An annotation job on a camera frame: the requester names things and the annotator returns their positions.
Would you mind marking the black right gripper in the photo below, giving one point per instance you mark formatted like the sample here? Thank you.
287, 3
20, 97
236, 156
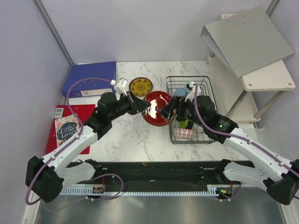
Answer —
167, 111

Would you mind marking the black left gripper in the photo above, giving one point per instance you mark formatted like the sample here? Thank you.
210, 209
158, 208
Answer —
133, 102

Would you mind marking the red lacquer bowl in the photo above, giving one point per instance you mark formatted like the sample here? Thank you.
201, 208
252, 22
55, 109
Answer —
158, 100

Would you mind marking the yellow patterned plate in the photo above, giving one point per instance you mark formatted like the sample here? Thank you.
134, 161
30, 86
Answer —
140, 86

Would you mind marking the lime green plate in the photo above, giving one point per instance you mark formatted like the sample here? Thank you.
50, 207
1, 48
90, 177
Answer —
183, 124

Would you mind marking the light blue plastic tumbler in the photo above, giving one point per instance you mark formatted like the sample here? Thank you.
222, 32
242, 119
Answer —
180, 92

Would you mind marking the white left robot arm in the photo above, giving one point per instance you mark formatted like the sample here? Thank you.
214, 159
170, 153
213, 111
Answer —
47, 176

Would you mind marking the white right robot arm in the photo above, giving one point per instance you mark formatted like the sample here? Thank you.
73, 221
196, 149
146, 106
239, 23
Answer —
276, 175

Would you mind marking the Little Women book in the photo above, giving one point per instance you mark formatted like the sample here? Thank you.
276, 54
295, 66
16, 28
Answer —
65, 128

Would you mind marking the white two-tier shelf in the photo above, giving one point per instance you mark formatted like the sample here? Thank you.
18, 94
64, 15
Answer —
246, 98

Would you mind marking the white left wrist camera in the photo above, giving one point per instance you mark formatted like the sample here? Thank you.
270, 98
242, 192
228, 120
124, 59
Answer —
119, 86

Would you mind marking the light blue handled mug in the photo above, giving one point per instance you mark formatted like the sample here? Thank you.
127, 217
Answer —
187, 86

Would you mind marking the blue ring binder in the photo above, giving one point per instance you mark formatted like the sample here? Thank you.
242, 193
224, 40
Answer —
95, 79

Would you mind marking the light blue cable duct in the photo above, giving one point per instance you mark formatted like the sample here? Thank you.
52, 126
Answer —
98, 190

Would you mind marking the grey ring binder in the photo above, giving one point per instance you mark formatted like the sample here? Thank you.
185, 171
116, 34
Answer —
246, 41

